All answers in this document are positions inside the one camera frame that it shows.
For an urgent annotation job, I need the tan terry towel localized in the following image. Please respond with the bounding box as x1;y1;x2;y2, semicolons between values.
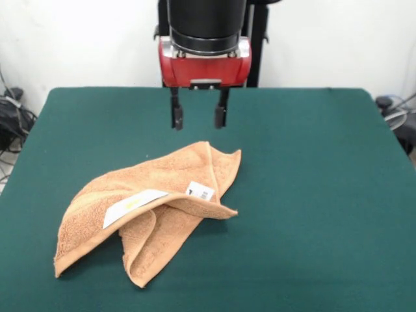
53;140;243;290

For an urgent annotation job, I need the dark green table cloth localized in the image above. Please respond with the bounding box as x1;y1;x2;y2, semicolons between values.
0;86;416;312

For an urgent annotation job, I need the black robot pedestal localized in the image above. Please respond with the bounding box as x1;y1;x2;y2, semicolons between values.
153;0;271;88

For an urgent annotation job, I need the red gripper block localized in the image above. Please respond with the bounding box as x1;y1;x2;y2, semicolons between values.
157;35;253;131

